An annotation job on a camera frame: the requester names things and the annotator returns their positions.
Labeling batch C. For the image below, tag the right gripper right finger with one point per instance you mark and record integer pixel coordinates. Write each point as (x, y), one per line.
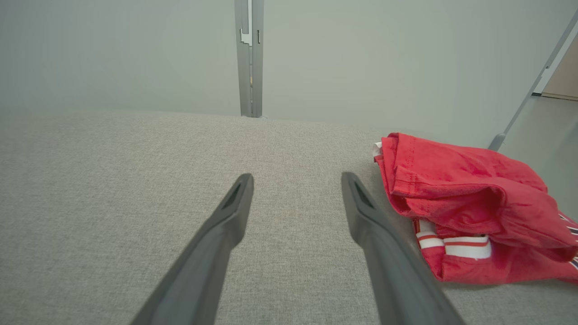
(397, 271)

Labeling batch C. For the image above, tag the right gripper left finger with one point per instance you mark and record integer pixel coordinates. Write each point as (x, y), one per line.
(203, 271)

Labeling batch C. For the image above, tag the red t-shirt with white sleeves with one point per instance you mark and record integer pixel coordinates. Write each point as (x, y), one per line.
(474, 194)

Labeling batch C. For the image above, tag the grey slanted metal leg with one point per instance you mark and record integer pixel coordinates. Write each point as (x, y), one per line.
(528, 95)

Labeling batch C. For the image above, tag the grey partition post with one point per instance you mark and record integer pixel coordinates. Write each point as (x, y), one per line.
(250, 67)

